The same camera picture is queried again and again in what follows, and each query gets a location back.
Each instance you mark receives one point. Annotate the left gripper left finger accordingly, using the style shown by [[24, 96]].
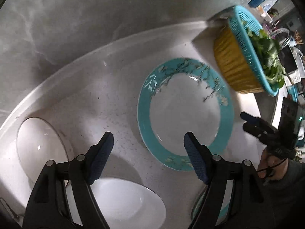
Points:
[[84, 170]]

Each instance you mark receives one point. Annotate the green leafy vegetables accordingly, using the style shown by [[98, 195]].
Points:
[[267, 50]]

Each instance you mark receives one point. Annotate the white plate with gold rim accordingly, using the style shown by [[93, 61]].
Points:
[[37, 143]]

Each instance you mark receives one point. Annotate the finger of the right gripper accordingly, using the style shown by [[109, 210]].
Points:
[[255, 131], [257, 122]]

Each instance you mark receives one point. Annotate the person's right hand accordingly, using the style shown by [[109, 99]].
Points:
[[271, 166]]

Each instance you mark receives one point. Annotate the teal floral plate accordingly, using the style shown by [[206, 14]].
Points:
[[208, 209], [179, 96]]

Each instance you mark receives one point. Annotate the large white bowl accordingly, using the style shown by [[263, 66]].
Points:
[[126, 204]]

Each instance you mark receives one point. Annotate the teal colander basket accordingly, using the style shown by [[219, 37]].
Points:
[[238, 14]]

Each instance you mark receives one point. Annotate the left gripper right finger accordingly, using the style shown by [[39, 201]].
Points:
[[214, 172]]

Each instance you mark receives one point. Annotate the yellow ribbed basin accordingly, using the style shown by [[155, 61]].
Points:
[[233, 65]]

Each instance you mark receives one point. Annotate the person's right forearm dark sleeve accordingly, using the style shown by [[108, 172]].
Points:
[[287, 197]]

